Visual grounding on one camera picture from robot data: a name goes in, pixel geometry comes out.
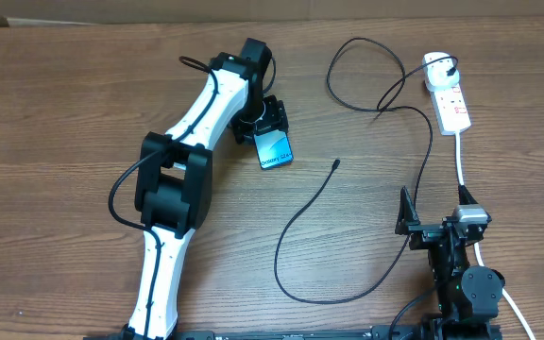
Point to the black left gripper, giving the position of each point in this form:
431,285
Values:
277,111

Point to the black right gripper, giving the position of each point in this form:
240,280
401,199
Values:
426,233

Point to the black Samsung Galaxy smartphone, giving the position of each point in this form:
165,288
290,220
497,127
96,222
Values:
273,149

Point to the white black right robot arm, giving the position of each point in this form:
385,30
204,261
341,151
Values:
468,295

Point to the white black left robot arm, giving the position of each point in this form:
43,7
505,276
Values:
175,174

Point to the white power strip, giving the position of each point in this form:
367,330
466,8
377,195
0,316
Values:
451,110

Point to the brown cardboard backdrop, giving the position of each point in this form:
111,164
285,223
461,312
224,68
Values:
184,11

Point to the white USB wall charger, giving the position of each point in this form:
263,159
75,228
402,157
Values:
440,70

